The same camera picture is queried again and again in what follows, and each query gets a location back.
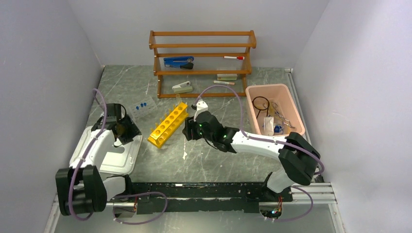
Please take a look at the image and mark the white green box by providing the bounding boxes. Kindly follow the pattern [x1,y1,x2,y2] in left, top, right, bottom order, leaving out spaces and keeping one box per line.
[217,74,238,81]

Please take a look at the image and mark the white stapler on block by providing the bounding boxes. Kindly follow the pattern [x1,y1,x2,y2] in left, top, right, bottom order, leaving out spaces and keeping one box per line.
[172,81,193,94]

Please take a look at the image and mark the white plastic lid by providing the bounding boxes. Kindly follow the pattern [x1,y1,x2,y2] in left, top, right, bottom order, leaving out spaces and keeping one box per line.
[69,126,143,175]

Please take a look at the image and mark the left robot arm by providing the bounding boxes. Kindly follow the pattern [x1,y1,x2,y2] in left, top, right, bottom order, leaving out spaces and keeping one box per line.
[55,103,143,216]

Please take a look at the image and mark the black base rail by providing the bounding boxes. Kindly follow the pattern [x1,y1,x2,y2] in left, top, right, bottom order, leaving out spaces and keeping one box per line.
[102,182,293,215]

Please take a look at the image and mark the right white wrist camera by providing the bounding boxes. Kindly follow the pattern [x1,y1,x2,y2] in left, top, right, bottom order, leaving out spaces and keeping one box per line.
[191,100,208,121]

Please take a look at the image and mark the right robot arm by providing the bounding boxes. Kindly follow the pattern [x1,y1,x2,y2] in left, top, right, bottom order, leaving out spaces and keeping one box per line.
[183,111,320,201]

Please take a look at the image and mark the blue hexagonal base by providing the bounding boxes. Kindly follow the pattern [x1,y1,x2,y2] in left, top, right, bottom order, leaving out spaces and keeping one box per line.
[274,125,284,134]

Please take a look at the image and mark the large clear glass tube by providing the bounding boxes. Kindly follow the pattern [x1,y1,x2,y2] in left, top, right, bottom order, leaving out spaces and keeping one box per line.
[175,94,182,105]

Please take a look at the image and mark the pink plastic bin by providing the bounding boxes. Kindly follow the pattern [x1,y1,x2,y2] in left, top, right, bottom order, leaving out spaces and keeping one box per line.
[245,84,306,136]

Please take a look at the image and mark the clear well plate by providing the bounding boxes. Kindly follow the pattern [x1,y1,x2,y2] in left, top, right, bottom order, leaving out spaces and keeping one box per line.
[128,96,157,119]

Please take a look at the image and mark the black ring cable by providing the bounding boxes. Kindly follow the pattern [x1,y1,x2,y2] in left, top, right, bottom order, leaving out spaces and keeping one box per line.
[251,96,270,117]

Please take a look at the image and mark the yellow test tube rack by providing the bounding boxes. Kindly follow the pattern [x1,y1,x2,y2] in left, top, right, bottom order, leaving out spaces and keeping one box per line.
[147,102,188,149]

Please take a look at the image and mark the clear plastic bag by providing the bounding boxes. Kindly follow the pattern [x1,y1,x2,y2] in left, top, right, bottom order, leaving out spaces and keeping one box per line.
[263,116,275,136]

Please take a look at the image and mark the orange white pen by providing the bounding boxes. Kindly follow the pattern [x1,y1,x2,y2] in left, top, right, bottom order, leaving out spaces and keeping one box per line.
[213,80,235,85]

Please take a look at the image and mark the red white marker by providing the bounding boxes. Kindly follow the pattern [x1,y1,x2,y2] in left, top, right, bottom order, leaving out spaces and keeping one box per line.
[223,56,245,60]

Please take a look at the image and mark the metal crucible tongs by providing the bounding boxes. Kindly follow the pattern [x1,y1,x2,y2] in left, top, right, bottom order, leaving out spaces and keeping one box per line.
[270,101,295,129]

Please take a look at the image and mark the wooden shelf rack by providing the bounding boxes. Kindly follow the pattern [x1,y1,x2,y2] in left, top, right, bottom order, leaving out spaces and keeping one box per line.
[149,30,257,99]

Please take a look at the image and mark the blue black clamp tool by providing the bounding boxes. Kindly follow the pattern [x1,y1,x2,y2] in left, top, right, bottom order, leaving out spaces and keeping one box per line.
[163,56,194,70]

